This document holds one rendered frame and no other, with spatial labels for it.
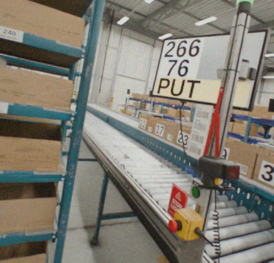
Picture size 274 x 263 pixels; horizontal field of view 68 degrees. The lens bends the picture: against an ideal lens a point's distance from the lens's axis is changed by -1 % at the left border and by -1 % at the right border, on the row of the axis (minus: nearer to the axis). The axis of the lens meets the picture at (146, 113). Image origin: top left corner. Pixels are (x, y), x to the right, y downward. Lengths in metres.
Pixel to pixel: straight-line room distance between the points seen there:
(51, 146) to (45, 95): 0.16
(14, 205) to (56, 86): 0.40
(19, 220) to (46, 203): 0.09
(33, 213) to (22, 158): 0.19
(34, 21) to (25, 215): 0.61
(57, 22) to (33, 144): 0.38
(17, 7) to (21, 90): 0.23
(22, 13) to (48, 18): 0.07
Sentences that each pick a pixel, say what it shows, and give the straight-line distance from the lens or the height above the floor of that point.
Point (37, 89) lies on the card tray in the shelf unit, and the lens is 0.71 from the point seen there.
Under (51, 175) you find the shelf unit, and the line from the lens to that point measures 0.73.
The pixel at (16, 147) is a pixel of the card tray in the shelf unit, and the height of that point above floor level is 1.01.
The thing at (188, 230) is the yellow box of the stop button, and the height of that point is 0.84.
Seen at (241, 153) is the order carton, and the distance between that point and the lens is 1.39.
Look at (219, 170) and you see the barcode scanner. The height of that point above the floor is 1.06.
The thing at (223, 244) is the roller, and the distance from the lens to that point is 0.93.
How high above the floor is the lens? 1.21
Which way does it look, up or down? 3 degrees down
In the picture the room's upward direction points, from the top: 10 degrees clockwise
